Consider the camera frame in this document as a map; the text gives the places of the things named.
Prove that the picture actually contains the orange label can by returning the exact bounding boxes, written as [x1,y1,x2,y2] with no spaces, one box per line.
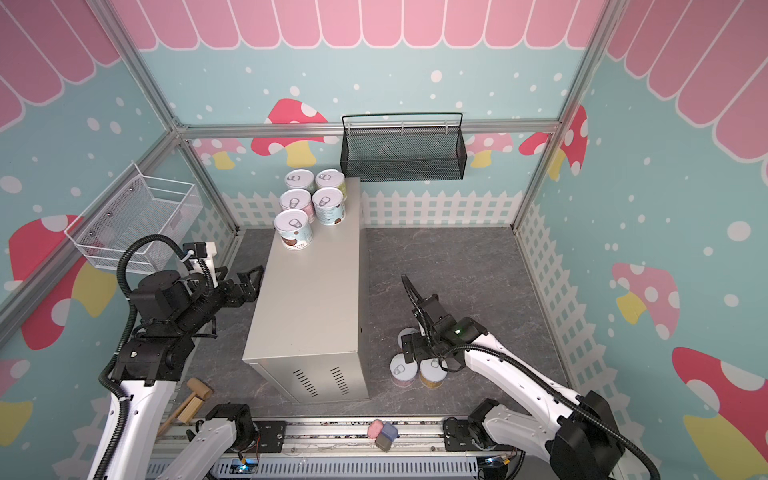
[419,358,448,389]

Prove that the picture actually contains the black mesh wall basket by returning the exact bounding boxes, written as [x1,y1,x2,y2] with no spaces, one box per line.
[340,112,468,182]

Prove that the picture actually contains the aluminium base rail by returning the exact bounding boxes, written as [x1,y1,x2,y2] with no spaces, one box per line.
[119,416,541,480]

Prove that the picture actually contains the green label can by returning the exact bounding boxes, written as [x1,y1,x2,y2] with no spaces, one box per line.
[315,169,346,194]

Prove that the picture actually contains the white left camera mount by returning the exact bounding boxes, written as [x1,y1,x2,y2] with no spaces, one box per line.
[182,242,218,288]

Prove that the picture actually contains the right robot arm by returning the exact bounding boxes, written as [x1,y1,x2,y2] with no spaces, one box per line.
[401,275,661,479]

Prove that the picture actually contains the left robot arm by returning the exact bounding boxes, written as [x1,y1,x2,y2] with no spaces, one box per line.
[88,234,265,479]

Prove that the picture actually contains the pink blue grey erasers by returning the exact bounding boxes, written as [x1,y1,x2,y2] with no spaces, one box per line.
[367,419,399,452]

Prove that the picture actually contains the grey metal cabinet counter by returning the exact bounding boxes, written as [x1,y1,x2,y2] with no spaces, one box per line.
[242,178,370,404]

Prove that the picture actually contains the wooden block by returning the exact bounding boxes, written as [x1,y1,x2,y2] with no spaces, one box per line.
[157,378,214,437]

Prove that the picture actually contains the pink label can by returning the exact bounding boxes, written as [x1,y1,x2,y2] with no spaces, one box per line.
[389,353,418,388]
[279,189,315,221]
[397,327,419,350]

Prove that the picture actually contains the teal label can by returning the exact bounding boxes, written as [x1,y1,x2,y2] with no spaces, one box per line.
[274,209,313,250]
[284,169,317,193]

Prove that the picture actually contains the white wire wall basket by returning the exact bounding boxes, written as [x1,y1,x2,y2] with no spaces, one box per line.
[64,164,203,271]

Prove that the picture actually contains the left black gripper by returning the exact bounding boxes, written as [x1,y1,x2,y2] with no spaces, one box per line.
[174,265,264,336]

